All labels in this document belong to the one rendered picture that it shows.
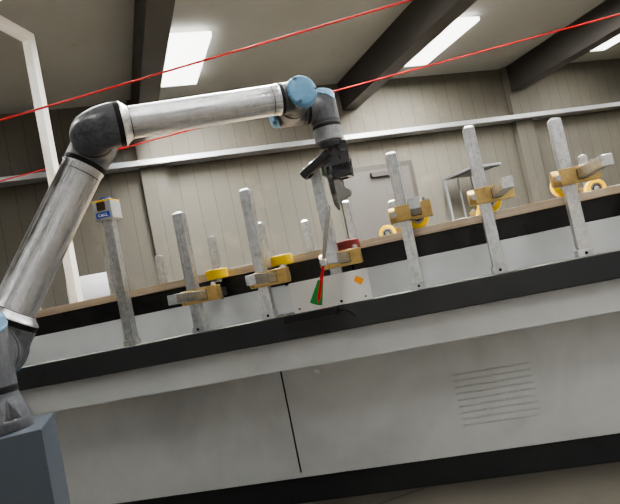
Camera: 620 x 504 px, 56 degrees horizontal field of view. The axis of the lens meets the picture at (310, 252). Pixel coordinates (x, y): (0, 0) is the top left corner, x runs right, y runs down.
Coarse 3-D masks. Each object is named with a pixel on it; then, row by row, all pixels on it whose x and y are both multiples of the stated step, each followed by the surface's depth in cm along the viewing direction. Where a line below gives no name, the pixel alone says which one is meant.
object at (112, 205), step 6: (108, 198) 203; (108, 204) 203; (114, 204) 206; (96, 210) 204; (102, 210) 203; (108, 210) 203; (114, 210) 205; (120, 210) 209; (114, 216) 204; (120, 216) 208; (102, 222) 206
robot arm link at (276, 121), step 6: (306, 114) 178; (270, 120) 180; (276, 120) 175; (282, 120) 176; (288, 120) 175; (294, 120) 175; (300, 120) 179; (306, 120) 179; (276, 126) 178; (282, 126) 179; (288, 126) 180
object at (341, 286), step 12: (324, 276) 189; (336, 276) 188; (348, 276) 187; (360, 276) 186; (300, 288) 190; (312, 288) 189; (324, 288) 189; (336, 288) 188; (348, 288) 187; (360, 288) 186; (300, 300) 190; (324, 300) 189; (336, 300) 188; (348, 300) 187; (360, 300) 186; (300, 312) 190
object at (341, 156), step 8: (320, 144) 182; (328, 144) 180; (336, 144) 182; (344, 144) 181; (336, 152) 182; (344, 152) 181; (328, 160) 182; (336, 160) 179; (344, 160) 179; (328, 168) 180; (336, 168) 180; (344, 168) 179; (352, 168) 185; (336, 176) 180; (344, 176) 180; (352, 176) 184
